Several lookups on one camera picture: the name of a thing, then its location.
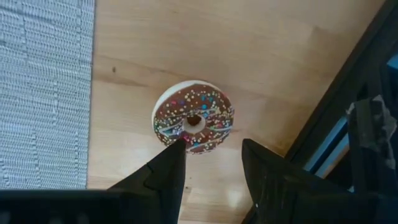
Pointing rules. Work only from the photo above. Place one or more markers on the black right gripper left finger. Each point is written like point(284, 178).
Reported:
point(164, 186)

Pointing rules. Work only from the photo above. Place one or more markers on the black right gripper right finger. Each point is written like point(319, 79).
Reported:
point(280, 193)

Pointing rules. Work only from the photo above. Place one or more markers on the chocolate sprinkled striped donut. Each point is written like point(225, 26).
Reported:
point(211, 102)

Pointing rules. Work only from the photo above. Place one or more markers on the grey woven placemat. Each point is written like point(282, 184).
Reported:
point(46, 93)

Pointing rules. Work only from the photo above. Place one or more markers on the black aluminium table frame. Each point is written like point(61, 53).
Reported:
point(342, 81)

